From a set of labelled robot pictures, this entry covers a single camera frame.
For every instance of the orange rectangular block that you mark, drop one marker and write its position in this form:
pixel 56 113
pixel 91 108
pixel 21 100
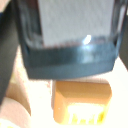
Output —
pixel 81 96

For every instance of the black air fryer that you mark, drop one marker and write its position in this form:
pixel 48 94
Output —
pixel 66 65

